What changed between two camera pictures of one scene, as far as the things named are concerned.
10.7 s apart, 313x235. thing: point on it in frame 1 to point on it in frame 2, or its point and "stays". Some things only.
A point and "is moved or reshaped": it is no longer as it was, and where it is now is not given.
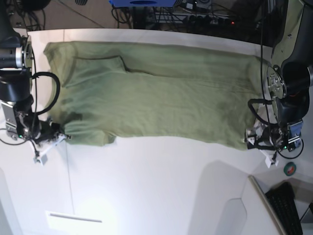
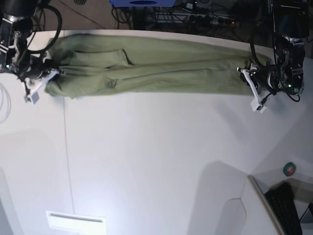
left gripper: x=50 y=134 to x=38 y=73
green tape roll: x=289 y=169 stays
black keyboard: x=281 y=199 stays
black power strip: x=212 y=20 stays
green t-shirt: x=193 y=94 is moved or reshaped
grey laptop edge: x=268 y=205 stays
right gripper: x=269 y=138 to x=263 y=80
